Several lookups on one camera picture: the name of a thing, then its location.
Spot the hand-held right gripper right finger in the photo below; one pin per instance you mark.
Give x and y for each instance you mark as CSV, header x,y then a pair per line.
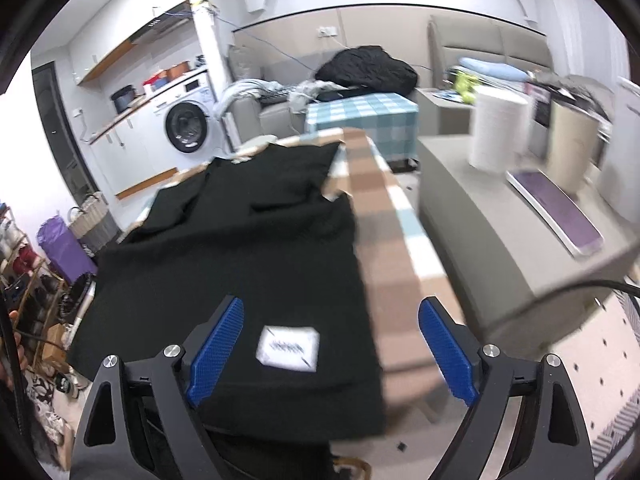
x,y
445,355

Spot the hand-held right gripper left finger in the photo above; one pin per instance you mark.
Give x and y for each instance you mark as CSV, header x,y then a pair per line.
x,y
217,350

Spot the black knit sweater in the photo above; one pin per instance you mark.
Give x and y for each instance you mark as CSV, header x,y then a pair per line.
x,y
225,240

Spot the brown blue checked blanket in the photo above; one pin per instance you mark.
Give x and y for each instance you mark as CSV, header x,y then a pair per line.
x,y
380,240

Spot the grey upholstered bench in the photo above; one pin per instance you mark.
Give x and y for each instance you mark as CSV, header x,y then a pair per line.
x,y
480,220

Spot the white trash bin black bag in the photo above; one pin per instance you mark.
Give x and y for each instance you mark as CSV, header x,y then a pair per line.
x,y
80,292

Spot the woven laundry basket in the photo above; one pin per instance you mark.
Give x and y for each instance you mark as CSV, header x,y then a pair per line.
x,y
92,225

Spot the purple white flat scale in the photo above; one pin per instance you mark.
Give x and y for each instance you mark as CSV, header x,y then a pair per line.
x,y
555,210

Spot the purple bag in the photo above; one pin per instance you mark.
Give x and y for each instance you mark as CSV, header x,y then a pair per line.
x,y
65,250

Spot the wooden shoe rack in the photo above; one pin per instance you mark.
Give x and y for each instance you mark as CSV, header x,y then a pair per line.
x,y
25,280

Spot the white base cabinet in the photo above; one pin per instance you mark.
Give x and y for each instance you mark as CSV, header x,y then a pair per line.
x,y
135,155

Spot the white washing machine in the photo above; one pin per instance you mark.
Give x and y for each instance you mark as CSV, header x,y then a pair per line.
x,y
187,125

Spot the white paper roll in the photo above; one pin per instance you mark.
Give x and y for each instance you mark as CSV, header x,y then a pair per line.
x,y
497,130

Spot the grey bedside cabinet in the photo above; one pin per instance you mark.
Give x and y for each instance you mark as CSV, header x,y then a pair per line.
x,y
442,115

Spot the grey sofa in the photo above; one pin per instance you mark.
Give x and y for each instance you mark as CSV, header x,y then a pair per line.
x,y
280,115

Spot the beige cylinder container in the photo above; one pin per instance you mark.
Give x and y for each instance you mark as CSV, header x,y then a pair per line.
x,y
570,145

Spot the light grey cloth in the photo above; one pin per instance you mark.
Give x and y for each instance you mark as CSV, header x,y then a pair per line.
x,y
240,95

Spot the black white checked cushion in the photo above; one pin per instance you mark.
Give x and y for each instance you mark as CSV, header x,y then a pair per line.
x,y
275,94

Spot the black cooking pot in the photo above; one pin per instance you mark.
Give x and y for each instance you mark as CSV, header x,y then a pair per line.
x,y
123,100

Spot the green toy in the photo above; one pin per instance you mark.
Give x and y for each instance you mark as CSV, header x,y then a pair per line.
x,y
465,87

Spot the white crumpled garment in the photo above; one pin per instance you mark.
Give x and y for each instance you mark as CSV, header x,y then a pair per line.
x,y
305,95

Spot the red basin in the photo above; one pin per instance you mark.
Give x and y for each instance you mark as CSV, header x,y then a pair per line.
x,y
155,83

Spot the black door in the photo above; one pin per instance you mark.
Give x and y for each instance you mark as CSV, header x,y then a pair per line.
x,y
60,125

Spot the brown pot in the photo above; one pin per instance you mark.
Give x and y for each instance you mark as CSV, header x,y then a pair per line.
x,y
178,71

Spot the light blue pillow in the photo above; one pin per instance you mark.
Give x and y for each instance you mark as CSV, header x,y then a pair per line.
x,y
492,69

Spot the black quilted jacket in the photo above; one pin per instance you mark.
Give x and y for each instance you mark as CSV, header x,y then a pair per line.
x,y
367,70

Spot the grey bed headboard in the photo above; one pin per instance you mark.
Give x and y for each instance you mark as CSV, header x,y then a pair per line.
x,y
480,40

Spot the range hood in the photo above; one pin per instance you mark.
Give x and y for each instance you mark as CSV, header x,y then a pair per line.
x,y
162,22

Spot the white wall cabinets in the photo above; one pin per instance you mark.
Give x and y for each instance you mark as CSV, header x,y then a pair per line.
x,y
115,35

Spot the white wall socket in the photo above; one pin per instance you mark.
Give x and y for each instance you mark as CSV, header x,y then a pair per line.
x,y
328,32

